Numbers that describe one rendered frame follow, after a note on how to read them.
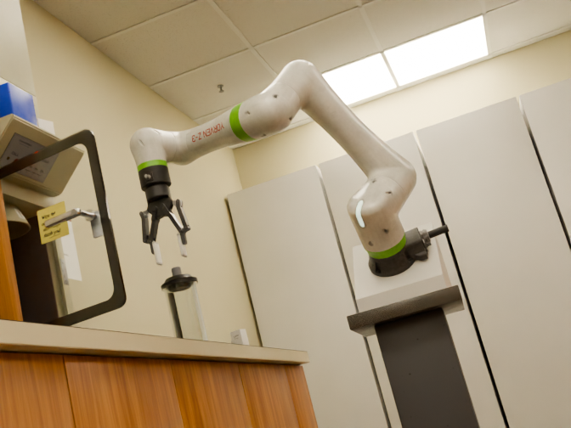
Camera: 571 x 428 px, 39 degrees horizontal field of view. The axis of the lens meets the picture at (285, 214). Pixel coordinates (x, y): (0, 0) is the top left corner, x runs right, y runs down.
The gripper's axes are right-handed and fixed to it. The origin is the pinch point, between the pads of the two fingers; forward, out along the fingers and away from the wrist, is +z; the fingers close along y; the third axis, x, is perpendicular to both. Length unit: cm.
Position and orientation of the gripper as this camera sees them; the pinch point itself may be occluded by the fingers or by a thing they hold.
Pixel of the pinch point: (170, 251)
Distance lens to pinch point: 240.3
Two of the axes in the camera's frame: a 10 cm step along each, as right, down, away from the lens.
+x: 3.0, 1.9, 9.4
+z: 2.4, 9.3, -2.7
